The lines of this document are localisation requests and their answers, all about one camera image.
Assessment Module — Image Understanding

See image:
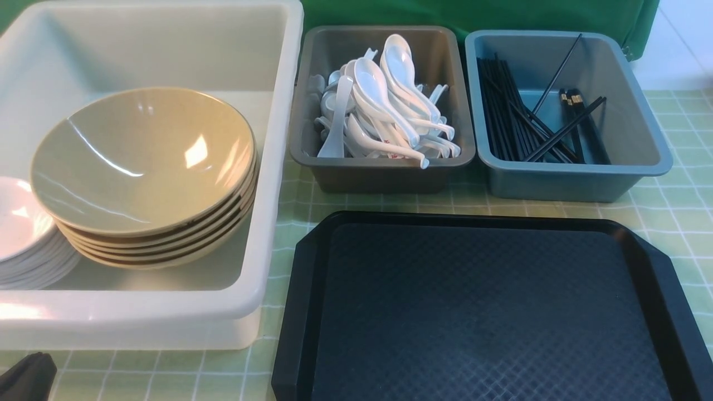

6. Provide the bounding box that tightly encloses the green backdrop cloth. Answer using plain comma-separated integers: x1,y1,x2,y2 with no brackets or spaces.
301,1,660,61

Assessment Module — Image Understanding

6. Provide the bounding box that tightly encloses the grey spoon bin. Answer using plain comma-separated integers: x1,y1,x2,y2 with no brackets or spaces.
288,26,477,194

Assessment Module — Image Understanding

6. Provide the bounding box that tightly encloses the black serving tray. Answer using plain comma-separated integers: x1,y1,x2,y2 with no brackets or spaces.
271,211,712,400

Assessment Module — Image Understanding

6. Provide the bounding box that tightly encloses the blue-grey chopstick bin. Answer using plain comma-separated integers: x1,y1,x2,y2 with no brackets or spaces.
465,30,673,203

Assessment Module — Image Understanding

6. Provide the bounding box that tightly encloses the stack of beige bowls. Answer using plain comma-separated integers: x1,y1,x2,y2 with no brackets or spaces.
56,159,260,270

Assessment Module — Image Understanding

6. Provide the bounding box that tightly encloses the beige noodle bowl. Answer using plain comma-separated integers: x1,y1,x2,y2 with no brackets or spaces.
29,87,257,236

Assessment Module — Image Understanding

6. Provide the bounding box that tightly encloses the bundle of black chopsticks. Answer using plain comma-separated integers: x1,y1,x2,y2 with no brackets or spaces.
476,34,611,165

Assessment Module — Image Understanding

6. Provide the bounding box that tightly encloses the pile of white spoons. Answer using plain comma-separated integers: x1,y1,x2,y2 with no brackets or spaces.
306,33,462,169

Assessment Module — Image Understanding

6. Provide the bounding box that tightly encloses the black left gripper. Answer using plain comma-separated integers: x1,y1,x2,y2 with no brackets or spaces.
1,352,57,400

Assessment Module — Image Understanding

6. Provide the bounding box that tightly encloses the large white plastic tub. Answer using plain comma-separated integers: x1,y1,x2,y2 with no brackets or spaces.
2,1,303,351

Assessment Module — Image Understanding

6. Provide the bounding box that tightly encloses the white square dish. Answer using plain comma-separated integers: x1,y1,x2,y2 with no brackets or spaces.
1,176,57,262

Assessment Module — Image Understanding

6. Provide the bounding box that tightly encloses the stack of white dishes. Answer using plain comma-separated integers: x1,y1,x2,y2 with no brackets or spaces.
1,231,82,290

